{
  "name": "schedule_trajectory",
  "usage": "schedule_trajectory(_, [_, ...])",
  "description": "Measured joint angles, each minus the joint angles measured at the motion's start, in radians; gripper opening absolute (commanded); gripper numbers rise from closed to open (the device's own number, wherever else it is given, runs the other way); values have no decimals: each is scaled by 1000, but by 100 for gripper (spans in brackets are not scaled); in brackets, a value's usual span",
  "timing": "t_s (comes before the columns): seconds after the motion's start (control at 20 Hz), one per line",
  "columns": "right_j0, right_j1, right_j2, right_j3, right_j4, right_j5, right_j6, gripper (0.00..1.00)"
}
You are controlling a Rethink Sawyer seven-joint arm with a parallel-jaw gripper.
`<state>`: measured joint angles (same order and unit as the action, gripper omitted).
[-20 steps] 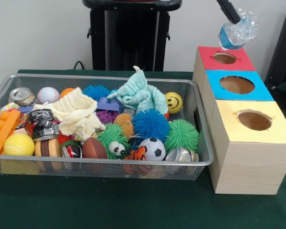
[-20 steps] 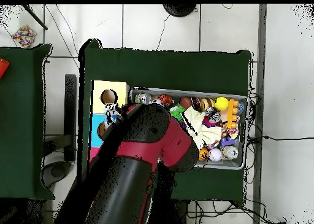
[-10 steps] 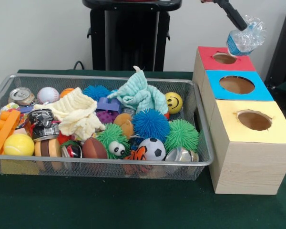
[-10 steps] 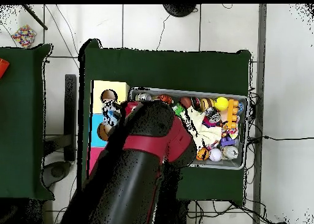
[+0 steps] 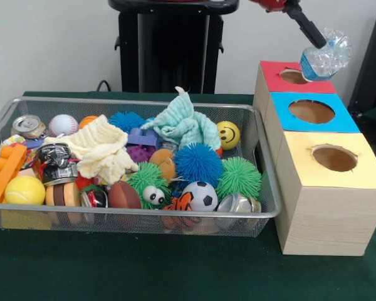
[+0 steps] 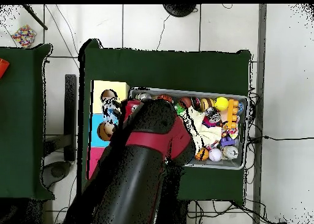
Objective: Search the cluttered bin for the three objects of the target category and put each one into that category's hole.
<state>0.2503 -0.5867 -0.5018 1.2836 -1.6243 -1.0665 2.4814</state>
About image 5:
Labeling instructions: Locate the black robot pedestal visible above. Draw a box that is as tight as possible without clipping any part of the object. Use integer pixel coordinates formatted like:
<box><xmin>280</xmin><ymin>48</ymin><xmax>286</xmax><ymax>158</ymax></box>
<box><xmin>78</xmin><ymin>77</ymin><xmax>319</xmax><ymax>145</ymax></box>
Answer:
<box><xmin>108</xmin><ymin>0</ymin><xmax>240</xmax><ymax>95</ymax></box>

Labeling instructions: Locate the white baseball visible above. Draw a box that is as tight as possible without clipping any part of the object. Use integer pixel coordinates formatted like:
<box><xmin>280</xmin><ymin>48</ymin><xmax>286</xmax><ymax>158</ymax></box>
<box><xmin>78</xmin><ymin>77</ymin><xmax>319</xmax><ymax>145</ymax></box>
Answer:
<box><xmin>49</xmin><ymin>114</ymin><xmax>80</xmax><ymax>137</ymax></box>

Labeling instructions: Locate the small soccer ball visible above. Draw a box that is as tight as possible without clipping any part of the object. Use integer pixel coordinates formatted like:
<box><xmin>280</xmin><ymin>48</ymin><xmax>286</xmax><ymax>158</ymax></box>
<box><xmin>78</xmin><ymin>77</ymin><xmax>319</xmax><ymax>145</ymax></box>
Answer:
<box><xmin>182</xmin><ymin>181</ymin><xmax>219</xmax><ymax>212</ymax></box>

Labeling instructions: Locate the cream knitted cloth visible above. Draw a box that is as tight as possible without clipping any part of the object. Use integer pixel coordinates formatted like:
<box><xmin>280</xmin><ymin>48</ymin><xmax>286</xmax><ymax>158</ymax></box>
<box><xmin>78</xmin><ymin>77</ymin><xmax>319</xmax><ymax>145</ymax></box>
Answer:
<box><xmin>46</xmin><ymin>115</ymin><xmax>140</xmax><ymax>185</ymax></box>

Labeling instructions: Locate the green spiky ball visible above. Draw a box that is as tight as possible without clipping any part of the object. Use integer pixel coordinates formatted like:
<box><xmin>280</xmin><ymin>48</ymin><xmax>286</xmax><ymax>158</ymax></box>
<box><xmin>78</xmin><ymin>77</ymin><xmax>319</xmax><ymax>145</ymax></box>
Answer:
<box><xmin>216</xmin><ymin>156</ymin><xmax>263</xmax><ymax>200</ymax></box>

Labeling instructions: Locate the crushed clear plastic bottle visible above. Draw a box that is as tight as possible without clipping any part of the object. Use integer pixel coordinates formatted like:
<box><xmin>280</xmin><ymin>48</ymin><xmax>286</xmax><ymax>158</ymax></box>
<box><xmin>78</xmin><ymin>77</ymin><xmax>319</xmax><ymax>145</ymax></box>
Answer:
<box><xmin>300</xmin><ymin>28</ymin><xmax>352</xmax><ymax>82</ymax></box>

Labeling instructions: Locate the mint green cloth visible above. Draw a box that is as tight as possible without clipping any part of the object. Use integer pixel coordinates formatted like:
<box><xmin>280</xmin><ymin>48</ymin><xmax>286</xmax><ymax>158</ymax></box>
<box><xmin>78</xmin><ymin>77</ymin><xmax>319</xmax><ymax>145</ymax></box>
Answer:
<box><xmin>141</xmin><ymin>87</ymin><xmax>221</xmax><ymax>151</ymax></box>

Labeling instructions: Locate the clear mesh bin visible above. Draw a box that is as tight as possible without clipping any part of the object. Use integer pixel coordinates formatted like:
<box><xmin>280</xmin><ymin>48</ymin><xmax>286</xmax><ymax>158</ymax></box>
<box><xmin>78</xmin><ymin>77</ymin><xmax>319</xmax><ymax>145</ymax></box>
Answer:
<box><xmin>0</xmin><ymin>96</ymin><xmax>283</xmax><ymax>238</ymax></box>

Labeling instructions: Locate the wooden box with three holes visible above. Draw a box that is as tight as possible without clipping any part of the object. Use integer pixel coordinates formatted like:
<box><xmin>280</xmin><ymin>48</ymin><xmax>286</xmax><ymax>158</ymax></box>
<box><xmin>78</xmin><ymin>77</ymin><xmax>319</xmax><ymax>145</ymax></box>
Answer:
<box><xmin>253</xmin><ymin>60</ymin><xmax>376</xmax><ymax>256</ymax></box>

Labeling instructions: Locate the green furry googly-eyed toy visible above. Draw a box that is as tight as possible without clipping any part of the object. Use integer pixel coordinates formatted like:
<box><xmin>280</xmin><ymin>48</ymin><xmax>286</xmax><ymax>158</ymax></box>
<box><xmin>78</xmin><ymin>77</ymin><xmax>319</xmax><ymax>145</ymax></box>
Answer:
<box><xmin>127</xmin><ymin>162</ymin><xmax>172</xmax><ymax>210</ymax></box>

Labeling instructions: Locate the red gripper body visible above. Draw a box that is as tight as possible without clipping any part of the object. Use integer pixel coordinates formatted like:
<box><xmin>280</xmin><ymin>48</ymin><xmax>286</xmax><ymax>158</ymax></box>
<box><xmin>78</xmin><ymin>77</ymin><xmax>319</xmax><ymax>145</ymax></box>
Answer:
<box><xmin>251</xmin><ymin>0</ymin><xmax>290</xmax><ymax>13</ymax></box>

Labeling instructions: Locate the small blue spiky ball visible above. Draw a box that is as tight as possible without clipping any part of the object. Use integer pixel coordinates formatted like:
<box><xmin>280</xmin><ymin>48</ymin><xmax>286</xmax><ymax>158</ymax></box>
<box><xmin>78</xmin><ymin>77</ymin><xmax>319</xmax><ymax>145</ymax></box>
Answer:
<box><xmin>108</xmin><ymin>112</ymin><xmax>146</xmax><ymax>133</ymax></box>

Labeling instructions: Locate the yellow tennis ball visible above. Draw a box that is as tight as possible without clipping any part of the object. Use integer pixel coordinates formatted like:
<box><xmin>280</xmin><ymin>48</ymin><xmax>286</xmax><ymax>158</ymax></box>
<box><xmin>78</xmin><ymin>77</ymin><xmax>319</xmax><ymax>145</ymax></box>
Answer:
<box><xmin>4</xmin><ymin>175</ymin><xmax>46</xmax><ymax>206</ymax></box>

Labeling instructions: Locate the yellow smiley ball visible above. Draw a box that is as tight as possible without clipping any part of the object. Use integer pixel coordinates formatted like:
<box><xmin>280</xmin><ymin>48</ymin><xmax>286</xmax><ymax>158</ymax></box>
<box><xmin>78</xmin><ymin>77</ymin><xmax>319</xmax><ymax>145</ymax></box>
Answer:
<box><xmin>216</xmin><ymin>121</ymin><xmax>241</xmax><ymax>151</ymax></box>

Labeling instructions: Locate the large blue spiky ball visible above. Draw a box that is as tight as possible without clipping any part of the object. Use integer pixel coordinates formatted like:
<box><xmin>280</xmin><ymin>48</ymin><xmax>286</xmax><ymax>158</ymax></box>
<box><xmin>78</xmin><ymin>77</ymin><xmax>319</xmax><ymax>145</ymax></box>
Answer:
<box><xmin>174</xmin><ymin>142</ymin><xmax>225</xmax><ymax>186</ymax></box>

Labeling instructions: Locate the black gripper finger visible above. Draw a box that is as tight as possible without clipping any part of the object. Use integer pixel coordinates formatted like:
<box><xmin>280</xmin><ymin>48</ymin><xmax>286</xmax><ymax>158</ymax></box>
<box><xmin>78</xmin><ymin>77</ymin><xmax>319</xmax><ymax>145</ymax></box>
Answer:
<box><xmin>283</xmin><ymin>1</ymin><xmax>328</xmax><ymax>48</ymax></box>

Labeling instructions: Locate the orange toy brick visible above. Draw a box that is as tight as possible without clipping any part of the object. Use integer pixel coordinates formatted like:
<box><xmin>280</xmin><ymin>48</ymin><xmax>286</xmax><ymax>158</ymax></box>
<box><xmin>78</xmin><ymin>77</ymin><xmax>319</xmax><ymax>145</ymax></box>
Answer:
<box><xmin>0</xmin><ymin>144</ymin><xmax>28</xmax><ymax>203</ymax></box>

